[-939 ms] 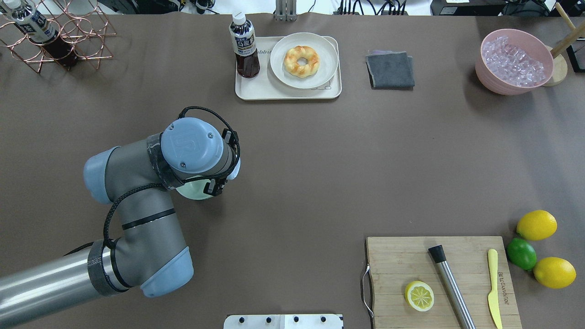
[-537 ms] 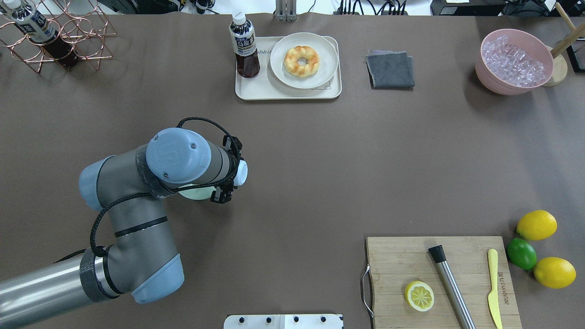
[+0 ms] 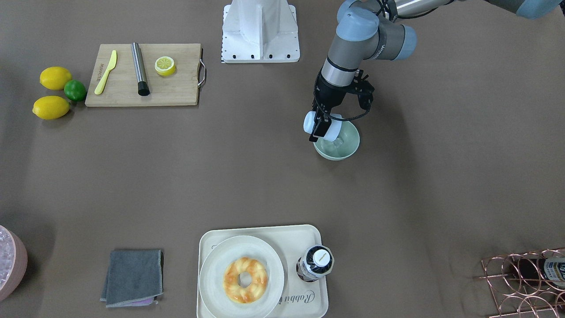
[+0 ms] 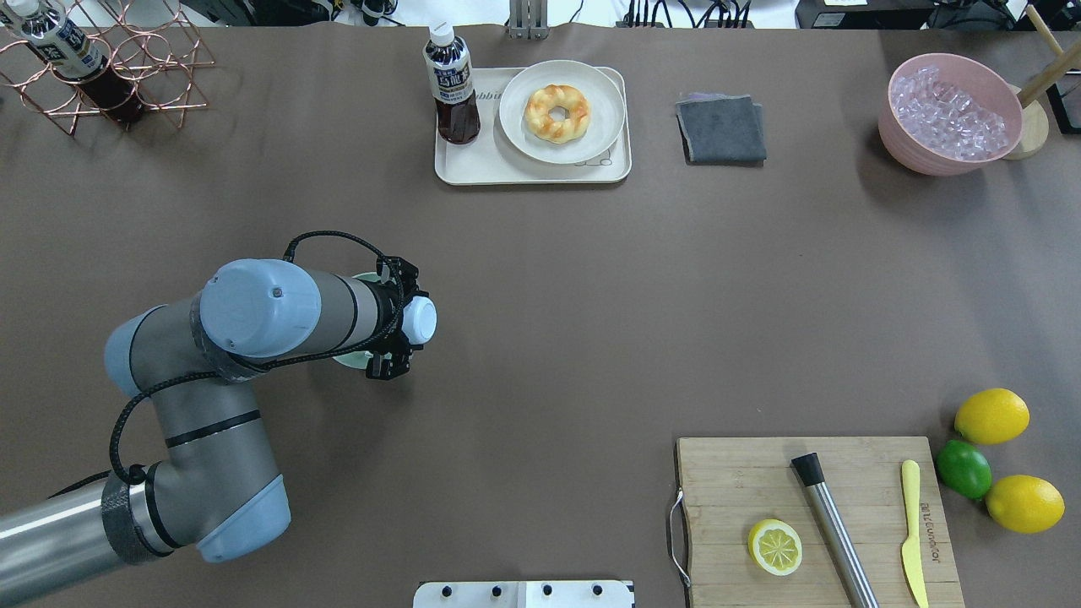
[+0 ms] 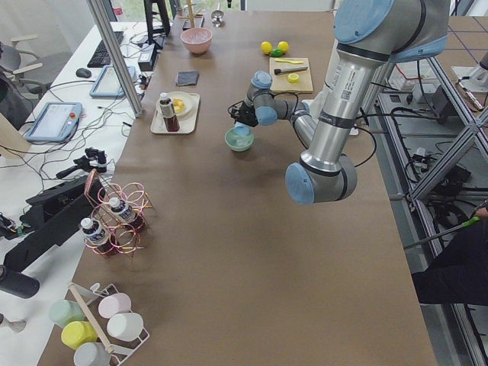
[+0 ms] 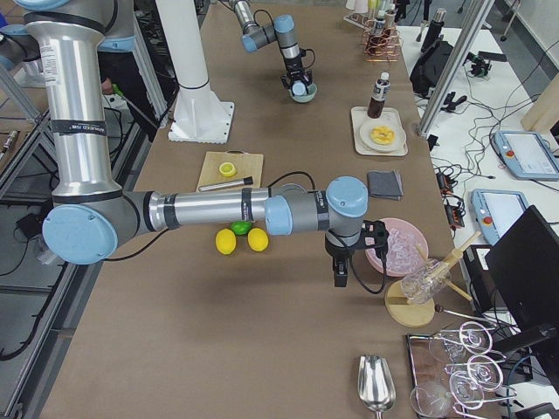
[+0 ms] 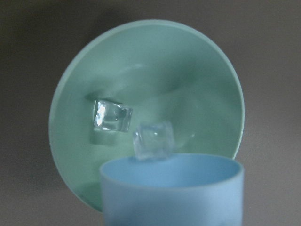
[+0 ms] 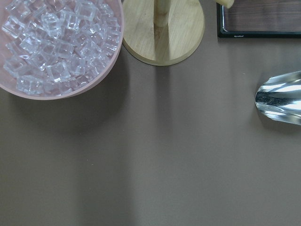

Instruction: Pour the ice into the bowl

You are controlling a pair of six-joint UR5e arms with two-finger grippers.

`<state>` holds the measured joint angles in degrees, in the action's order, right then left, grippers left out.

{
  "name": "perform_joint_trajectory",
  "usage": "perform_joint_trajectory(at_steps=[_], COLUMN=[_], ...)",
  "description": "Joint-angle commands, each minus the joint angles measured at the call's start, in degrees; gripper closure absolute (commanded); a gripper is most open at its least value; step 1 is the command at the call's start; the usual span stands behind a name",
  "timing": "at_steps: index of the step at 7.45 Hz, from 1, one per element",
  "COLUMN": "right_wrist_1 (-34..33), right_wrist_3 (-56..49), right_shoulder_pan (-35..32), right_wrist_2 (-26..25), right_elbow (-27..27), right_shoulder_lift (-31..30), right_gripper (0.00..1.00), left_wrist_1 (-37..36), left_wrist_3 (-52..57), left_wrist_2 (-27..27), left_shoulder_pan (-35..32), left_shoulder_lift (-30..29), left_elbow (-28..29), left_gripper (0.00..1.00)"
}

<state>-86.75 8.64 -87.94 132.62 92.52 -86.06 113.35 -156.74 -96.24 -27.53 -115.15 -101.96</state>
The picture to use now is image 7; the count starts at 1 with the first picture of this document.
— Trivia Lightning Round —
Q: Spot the clear ice cube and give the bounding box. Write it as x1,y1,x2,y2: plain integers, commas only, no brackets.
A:
93,99,133,132
133,121,176,161

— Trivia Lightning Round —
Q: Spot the blue cup with ice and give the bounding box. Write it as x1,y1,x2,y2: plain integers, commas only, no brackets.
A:
99,154,244,226

